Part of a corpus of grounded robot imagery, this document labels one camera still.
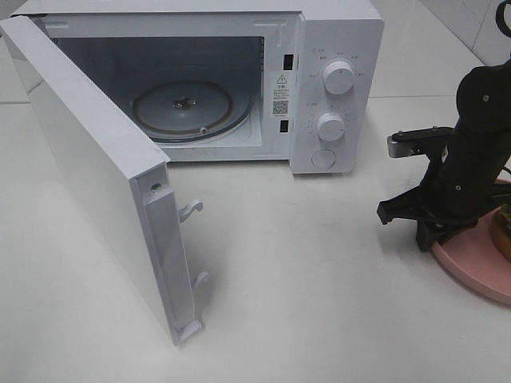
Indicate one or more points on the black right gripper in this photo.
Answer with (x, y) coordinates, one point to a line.
(454, 187)

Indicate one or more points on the pink round plate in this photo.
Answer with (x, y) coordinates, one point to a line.
(473, 260)

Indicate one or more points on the burger with lettuce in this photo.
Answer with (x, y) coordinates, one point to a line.
(500, 230)

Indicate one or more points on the round white door button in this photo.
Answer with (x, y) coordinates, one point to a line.
(324, 158)

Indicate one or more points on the white microwave door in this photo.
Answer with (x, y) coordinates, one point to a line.
(116, 172)

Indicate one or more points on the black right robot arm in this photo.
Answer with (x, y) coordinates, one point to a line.
(483, 105)

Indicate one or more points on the lower white timer knob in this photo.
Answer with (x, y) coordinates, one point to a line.
(330, 127)

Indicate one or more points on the upper white power knob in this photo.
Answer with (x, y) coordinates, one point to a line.
(338, 76)

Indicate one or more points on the white microwave oven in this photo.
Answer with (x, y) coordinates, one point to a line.
(129, 47)

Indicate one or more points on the white warning label sticker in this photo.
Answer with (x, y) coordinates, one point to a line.
(281, 90)

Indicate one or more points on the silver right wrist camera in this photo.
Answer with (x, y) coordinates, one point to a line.
(428, 141)

